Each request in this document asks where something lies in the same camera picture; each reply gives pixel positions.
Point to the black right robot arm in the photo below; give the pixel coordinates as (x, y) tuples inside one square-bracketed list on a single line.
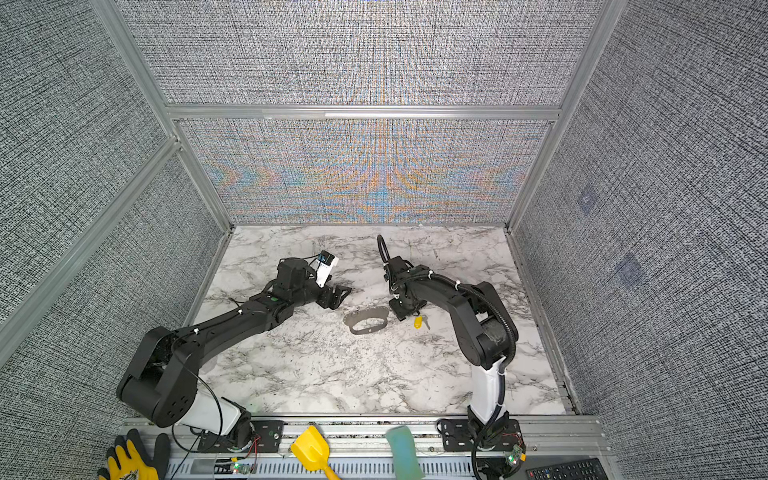
[(483, 329)]

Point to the yellow black work glove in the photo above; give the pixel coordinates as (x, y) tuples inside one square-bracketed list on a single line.
[(129, 458)]

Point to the aluminium horizontal frame bar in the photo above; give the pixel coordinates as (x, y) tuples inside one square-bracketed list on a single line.
[(357, 112)]

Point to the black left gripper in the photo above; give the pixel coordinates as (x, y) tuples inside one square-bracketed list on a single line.
[(327, 301)]

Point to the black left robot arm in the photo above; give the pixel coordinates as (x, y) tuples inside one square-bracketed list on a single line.
[(162, 380)]

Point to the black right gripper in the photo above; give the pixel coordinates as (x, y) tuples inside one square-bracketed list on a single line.
[(399, 312)]

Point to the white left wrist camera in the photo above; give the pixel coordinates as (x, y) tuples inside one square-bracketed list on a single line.
[(325, 262)]

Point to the aluminium corner frame post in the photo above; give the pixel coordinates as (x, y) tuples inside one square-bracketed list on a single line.
[(124, 41)]

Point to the black remote control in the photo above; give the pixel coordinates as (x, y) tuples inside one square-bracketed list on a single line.
[(583, 469)]

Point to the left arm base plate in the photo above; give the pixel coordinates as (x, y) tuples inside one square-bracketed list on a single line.
[(261, 435)]

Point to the yellow plastic scoop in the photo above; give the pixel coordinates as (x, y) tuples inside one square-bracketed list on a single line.
[(312, 451)]

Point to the teal green sponge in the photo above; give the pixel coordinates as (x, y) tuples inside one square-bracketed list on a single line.
[(403, 448)]

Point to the yellow capped key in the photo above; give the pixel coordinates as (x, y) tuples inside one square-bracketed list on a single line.
[(421, 321)]

